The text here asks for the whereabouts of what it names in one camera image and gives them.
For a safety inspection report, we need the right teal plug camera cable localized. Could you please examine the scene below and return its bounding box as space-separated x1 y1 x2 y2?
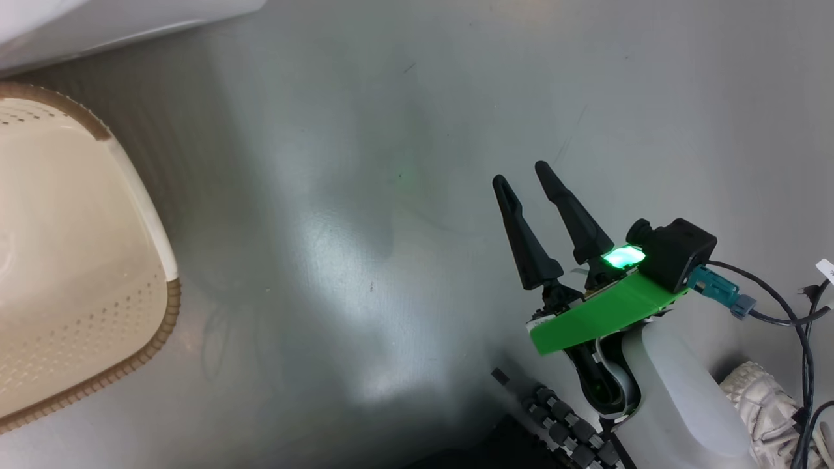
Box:
687 265 834 326

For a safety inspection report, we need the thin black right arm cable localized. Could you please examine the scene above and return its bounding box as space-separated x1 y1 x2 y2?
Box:
707 259 818 469

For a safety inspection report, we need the white knit sneaker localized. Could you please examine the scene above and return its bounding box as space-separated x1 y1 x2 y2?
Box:
719 362 825 469

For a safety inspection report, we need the white front-load washing machine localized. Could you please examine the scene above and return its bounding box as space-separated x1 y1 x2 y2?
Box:
0 0 268 76

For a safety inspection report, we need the black segmented cable carrier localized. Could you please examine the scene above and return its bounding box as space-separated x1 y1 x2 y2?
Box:
490 368 623 469

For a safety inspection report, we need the black cable small plug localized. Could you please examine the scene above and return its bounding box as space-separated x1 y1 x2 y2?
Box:
796 281 834 339

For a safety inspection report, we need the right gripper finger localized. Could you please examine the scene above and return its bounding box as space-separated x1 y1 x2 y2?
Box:
492 174 565 292
534 161 615 266

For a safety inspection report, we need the cream perforated laundry basket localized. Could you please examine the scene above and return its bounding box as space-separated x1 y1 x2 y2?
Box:
0 81 182 436

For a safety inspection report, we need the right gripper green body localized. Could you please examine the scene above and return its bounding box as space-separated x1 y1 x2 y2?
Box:
529 246 688 418

